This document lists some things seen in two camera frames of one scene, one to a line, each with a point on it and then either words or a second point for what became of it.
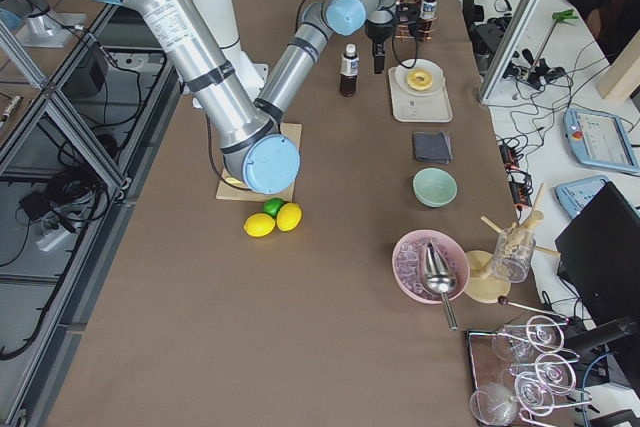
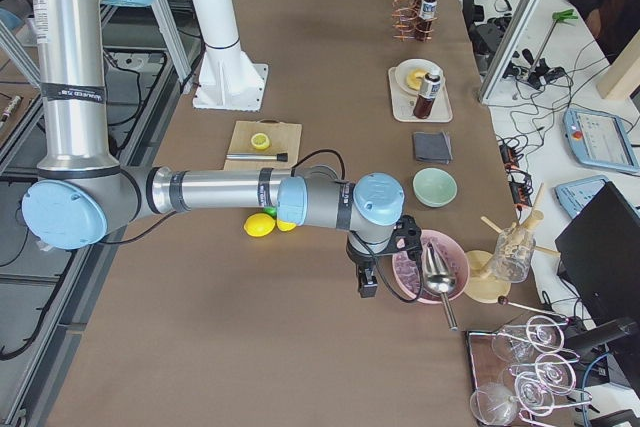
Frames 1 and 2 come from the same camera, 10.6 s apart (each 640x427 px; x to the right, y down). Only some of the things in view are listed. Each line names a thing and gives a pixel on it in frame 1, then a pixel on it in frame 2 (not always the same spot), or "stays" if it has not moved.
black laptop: [598, 255] stays
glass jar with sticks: [515, 246] stays
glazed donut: [419, 80] stays
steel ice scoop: [440, 279] stays
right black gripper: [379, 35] -> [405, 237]
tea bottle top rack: [349, 71] -> [429, 92]
